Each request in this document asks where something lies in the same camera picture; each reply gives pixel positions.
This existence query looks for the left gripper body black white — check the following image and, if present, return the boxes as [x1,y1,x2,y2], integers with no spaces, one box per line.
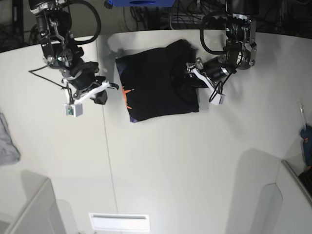
[186,57,234,98]

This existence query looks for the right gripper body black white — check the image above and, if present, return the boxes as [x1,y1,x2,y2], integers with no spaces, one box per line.
[62,62,119,102]

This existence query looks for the black T-shirt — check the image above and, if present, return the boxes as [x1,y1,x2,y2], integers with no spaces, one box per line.
[116,39,199,123]

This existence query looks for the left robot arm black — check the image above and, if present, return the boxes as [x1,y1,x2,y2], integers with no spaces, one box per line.
[186,0,259,105]

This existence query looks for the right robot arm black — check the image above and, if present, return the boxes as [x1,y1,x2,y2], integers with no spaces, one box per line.
[29,0,119,105]

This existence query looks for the blue box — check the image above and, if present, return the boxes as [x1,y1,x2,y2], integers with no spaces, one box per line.
[104,0,175,8]

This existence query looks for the clear glue stick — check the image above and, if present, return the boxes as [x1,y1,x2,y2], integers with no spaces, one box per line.
[298,102,306,130]

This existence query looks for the grey cloth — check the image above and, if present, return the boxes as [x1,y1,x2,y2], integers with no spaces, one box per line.
[0,113,21,166]

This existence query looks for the blue glue gun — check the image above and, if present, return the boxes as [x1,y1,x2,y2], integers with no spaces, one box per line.
[300,124,312,168]

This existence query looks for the white wrist camera left gripper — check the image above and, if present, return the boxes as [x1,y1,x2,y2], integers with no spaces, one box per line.
[209,93,225,105]

